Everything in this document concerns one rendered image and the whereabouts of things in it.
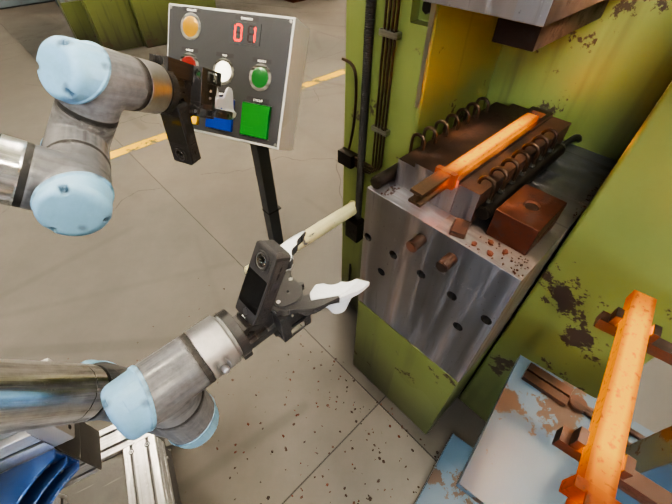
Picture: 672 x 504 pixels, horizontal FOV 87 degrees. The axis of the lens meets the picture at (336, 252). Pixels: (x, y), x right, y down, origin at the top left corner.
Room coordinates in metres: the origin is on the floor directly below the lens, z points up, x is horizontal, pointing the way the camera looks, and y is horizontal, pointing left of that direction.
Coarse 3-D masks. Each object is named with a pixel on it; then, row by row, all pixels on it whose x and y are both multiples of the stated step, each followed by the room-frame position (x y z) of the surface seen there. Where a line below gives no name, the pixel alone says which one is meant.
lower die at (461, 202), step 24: (480, 120) 0.86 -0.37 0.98; (504, 120) 0.84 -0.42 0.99; (552, 120) 0.84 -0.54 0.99; (432, 144) 0.74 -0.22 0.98; (456, 144) 0.72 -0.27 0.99; (504, 144) 0.71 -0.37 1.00; (408, 168) 0.66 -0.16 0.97; (432, 168) 0.63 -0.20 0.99; (480, 168) 0.63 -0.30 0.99; (504, 168) 0.63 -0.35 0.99; (456, 192) 0.57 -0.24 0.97; (480, 192) 0.54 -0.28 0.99; (456, 216) 0.56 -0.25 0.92
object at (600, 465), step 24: (648, 312) 0.28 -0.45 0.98; (624, 336) 0.24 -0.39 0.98; (648, 336) 0.24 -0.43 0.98; (624, 360) 0.21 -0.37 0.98; (624, 384) 0.18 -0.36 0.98; (600, 408) 0.15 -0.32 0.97; (624, 408) 0.15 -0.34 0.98; (600, 432) 0.12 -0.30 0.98; (624, 432) 0.12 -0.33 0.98; (600, 456) 0.10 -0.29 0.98; (576, 480) 0.07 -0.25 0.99; (600, 480) 0.08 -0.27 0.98
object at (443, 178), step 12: (516, 120) 0.80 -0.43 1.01; (528, 120) 0.80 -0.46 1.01; (504, 132) 0.75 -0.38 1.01; (516, 132) 0.75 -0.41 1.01; (480, 144) 0.69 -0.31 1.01; (492, 144) 0.69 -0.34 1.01; (468, 156) 0.65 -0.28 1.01; (480, 156) 0.65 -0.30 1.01; (444, 168) 0.59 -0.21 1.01; (456, 168) 0.60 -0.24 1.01; (468, 168) 0.62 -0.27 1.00; (432, 180) 0.56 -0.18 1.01; (444, 180) 0.56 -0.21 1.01; (456, 180) 0.57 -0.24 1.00; (420, 192) 0.52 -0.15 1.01; (432, 192) 0.55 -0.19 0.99; (420, 204) 0.51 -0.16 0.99
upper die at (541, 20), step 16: (432, 0) 0.67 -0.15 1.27; (448, 0) 0.65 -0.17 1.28; (464, 0) 0.63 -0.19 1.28; (480, 0) 0.61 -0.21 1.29; (496, 0) 0.59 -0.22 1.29; (512, 0) 0.57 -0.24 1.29; (528, 0) 0.56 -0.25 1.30; (544, 0) 0.54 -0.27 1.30; (560, 0) 0.55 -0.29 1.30; (576, 0) 0.60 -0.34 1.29; (592, 0) 0.64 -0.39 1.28; (496, 16) 0.59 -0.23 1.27; (512, 16) 0.57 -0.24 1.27; (528, 16) 0.55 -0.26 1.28; (544, 16) 0.54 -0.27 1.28; (560, 16) 0.57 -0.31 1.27
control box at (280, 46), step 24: (168, 24) 0.99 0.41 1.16; (216, 24) 0.94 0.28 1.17; (264, 24) 0.90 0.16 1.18; (288, 24) 0.88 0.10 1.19; (168, 48) 0.96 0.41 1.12; (192, 48) 0.94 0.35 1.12; (216, 48) 0.92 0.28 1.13; (240, 48) 0.90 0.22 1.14; (264, 48) 0.88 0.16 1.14; (288, 48) 0.86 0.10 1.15; (240, 72) 0.87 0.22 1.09; (288, 72) 0.83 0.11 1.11; (240, 96) 0.84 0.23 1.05; (264, 96) 0.83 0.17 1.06; (288, 96) 0.82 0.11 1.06; (240, 120) 0.82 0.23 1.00; (288, 120) 0.81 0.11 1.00; (264, 144) 0.77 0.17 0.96; (288, 144) 0.80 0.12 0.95
